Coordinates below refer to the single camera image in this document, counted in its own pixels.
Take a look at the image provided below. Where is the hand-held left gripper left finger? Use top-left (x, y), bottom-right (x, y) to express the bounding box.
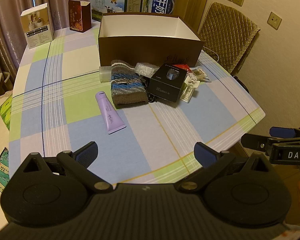
top-left (24, 141), bottom-right (113, 194)

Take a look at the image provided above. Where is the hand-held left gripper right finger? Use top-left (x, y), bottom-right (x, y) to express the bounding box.
top-left (174, 142), bottom-right (273, 193)

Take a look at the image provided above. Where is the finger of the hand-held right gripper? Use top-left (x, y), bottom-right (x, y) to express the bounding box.
top-left (269, 127), bottom-right (300, 138)
top-left (241, 133), bottom-right (300, 153)

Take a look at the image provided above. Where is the purple cream tube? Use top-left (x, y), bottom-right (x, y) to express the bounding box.
top-left (95, 91), bottom-right (127, 134)

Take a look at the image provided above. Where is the striped knitted pouch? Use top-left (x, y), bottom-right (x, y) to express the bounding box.
top-left (111, 60), bottom-right (149, 109)

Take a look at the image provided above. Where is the black usb cable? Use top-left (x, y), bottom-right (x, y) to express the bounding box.
top-left (140, 77), bottom-right (157, 103)

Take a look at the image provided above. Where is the black product box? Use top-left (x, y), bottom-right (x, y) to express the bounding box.
top-left (147, 64), bottom-right (188, 103)

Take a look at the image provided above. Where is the clear plastic measuring cup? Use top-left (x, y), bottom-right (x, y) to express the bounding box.
top-left (99, 66), bottom-right (113, 82)

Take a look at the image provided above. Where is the clear floss pick box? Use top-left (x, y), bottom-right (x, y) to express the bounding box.
top-left (135, 62), bottom-right (158, 77)

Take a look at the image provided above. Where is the brown cardboard box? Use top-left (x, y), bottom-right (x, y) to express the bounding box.
top-left (98, 13), bottom-right (205, 68)

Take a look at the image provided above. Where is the plaid tablecloth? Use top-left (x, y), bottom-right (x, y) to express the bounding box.
top-left (9, 26), bottom-right (265, 188)

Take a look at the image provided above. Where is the green medicine box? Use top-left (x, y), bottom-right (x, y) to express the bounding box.
top-left (0, 147), bottom-right (10, 173)
top-left (0, 172), bottom-right (9, 193)

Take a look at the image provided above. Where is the green printed box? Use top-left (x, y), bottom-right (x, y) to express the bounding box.
top-left (0, 96), bottom-right (13, 130)

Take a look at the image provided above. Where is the chair with quilted cover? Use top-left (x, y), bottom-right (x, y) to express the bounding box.
top-left (197, 2), bottom-right (261, 93)

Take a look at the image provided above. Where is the white beige product box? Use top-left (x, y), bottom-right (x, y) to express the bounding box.
top-left (20, 3), bottom-right (54, 49)

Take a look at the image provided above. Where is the dark red paper box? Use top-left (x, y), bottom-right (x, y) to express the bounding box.
top-left (68, 0), bottom-right (92, 32)

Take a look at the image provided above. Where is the green white milk carton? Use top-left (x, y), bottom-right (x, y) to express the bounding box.
top-left (91, 0), bottom-right (144, 22)

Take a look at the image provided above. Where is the wooden door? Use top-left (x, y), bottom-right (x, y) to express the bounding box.
top-left (162, 0), bottom-right (213, 30)

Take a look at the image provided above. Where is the white cable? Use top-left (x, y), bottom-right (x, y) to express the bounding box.
top-left (202, 46), bottom-right (219, 62)

